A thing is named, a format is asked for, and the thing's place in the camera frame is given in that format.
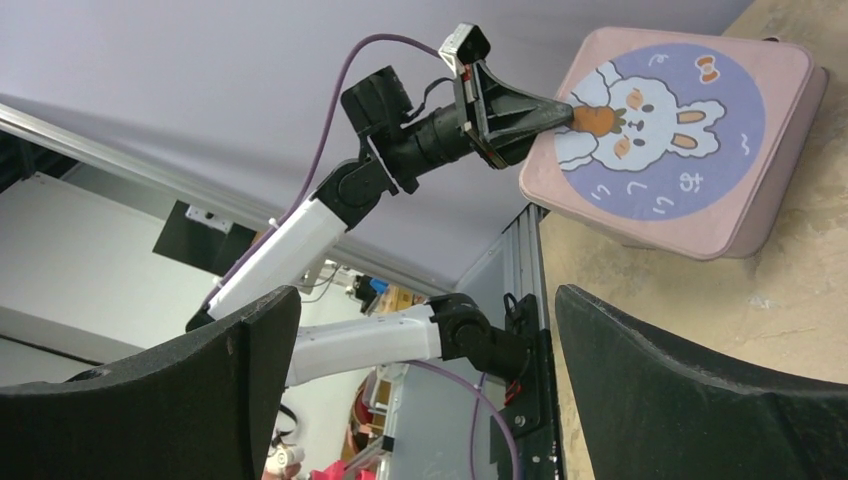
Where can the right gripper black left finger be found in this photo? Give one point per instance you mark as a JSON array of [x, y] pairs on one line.
[[200, 406]]

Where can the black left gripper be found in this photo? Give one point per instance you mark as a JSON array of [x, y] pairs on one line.
[[500, 121]]

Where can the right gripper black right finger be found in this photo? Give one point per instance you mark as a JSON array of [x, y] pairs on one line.
[[654, 405]]

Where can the silver square tin lid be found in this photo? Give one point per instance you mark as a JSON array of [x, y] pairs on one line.
[[680, 142]]

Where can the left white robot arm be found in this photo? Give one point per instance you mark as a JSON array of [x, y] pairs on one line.
[[399, 143]]

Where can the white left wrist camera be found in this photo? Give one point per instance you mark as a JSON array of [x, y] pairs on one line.
[[464, 46]]

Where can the aluminium frame rail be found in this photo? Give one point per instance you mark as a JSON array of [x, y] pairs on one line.
[[448, 421]]

